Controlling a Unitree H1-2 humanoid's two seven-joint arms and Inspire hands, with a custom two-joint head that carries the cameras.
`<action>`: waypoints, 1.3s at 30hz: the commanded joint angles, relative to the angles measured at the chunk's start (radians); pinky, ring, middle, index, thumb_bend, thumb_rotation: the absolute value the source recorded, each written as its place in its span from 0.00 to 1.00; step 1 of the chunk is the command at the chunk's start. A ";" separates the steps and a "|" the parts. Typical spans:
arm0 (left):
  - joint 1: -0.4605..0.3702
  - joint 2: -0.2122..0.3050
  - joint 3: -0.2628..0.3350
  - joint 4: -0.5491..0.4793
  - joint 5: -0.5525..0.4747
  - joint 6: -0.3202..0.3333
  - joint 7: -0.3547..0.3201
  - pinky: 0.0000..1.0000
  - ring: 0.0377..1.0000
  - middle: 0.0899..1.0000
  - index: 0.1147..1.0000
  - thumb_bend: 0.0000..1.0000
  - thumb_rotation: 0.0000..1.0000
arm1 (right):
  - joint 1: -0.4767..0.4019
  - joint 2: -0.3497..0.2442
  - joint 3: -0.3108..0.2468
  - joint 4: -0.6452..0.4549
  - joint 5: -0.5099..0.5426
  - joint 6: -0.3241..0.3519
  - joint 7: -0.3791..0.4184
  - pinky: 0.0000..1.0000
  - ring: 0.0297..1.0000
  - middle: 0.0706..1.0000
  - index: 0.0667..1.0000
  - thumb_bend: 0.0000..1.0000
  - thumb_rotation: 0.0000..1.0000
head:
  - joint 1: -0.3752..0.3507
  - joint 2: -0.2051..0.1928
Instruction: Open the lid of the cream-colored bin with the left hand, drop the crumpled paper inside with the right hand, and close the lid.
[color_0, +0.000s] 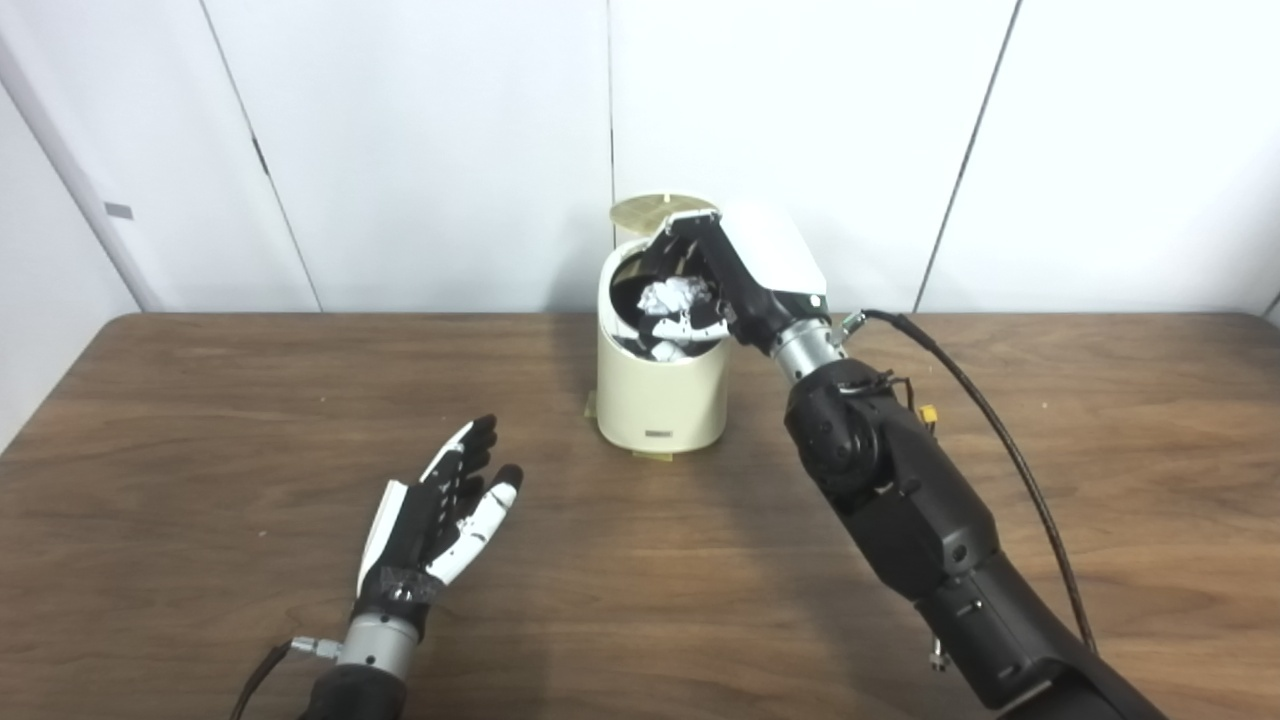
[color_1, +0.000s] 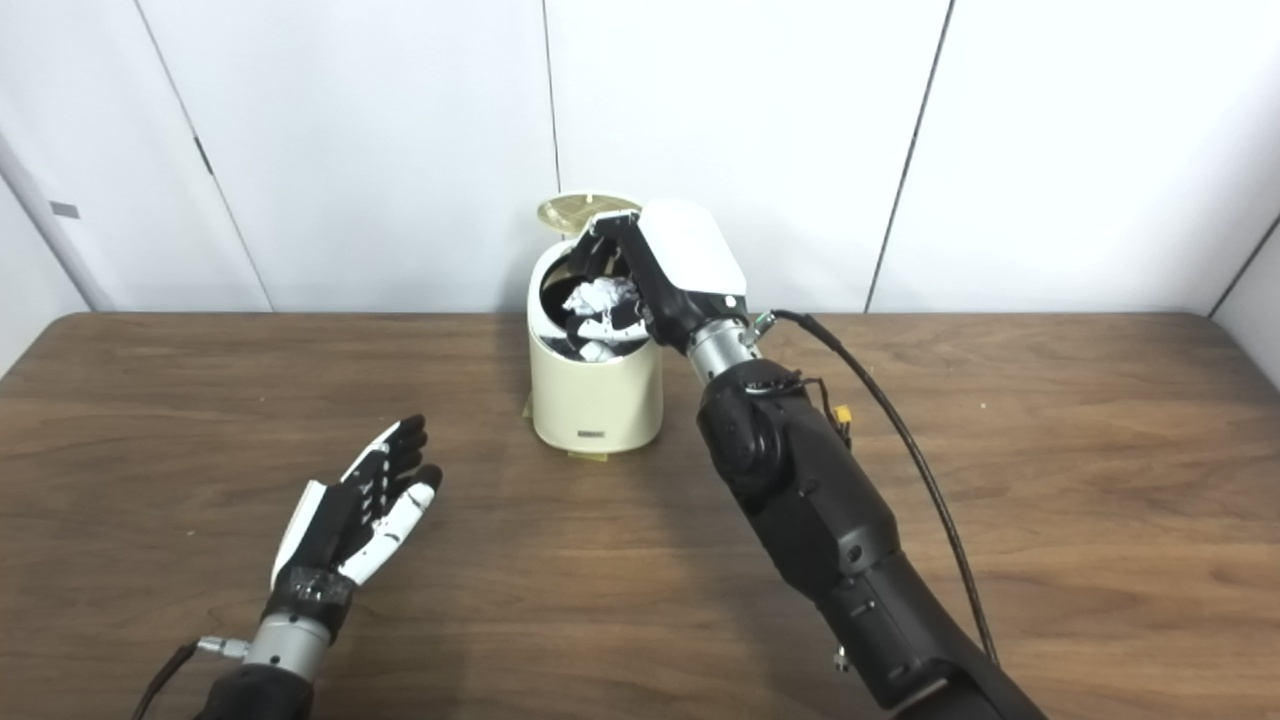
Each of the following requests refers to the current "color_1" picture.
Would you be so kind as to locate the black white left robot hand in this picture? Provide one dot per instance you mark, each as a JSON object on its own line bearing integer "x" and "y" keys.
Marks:
{"x": 335, "y": 525}

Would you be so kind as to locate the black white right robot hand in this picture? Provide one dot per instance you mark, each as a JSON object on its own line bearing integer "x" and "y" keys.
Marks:
{"x": 690, "y": 260}

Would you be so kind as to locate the white paper ball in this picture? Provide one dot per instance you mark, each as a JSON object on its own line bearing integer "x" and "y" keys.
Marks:
{"x": 600, "y": 295}

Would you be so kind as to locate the round cream bin lid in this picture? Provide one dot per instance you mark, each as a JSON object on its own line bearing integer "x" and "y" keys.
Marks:
{"x": 565, "y": 210}

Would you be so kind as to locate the cream-colored bin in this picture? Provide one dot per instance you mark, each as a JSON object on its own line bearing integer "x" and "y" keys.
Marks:
{"x": 595, "y": 400}

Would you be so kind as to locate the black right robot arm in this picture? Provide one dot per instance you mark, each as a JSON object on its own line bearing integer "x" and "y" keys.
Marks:
{"x": 830, "y": 530}

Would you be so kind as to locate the yellow tape strip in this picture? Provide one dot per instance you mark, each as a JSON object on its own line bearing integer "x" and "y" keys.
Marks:
{"x": 590, "y": 457}

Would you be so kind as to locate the black door hinge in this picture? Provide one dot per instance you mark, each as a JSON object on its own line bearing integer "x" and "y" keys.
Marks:
{"x": 203, "y": 155}

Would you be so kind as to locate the small gray wall tag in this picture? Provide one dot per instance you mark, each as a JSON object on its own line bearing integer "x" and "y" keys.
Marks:
{"x": 64, "y": 210}

